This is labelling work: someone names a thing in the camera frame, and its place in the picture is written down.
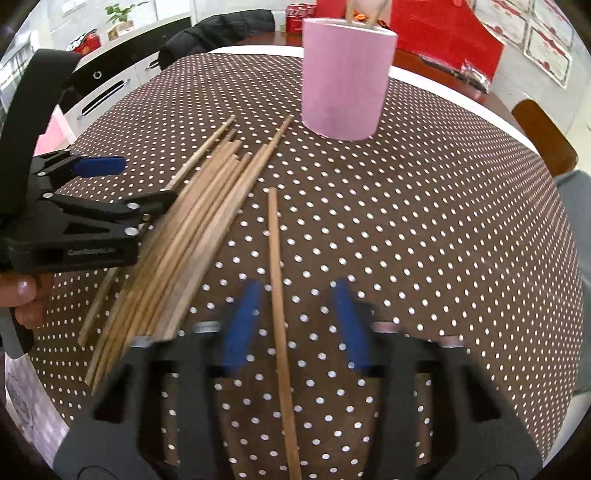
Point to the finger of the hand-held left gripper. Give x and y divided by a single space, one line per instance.
115 214
99 167

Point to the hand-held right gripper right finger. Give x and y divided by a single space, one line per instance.
351 323

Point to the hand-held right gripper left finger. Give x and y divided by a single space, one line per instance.
242 323

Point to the wooden chopstick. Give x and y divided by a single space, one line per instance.
277 286
349 9

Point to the bunch of wooden chopsticks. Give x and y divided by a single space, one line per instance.
194 240

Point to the pink paper cup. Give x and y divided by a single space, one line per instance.
346 83

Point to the person's left hand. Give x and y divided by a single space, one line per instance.
27 295

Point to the pink box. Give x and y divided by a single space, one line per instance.
55 131

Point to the black and white cabinet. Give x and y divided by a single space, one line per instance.
120 78

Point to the brown polka dot tablecloth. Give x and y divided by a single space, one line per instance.
415 230

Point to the green potted plant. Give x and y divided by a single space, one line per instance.
122 11

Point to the black jacket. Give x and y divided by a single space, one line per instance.
207 37

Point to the printed packet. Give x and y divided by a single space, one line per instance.
27 397

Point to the pack of red soda cans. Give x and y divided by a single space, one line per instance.
300 18

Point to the wooden chair back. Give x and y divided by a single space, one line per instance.
545 134

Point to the red gift bag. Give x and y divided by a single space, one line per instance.
438 32

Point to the group of wall certificates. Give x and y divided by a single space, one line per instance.
547 46

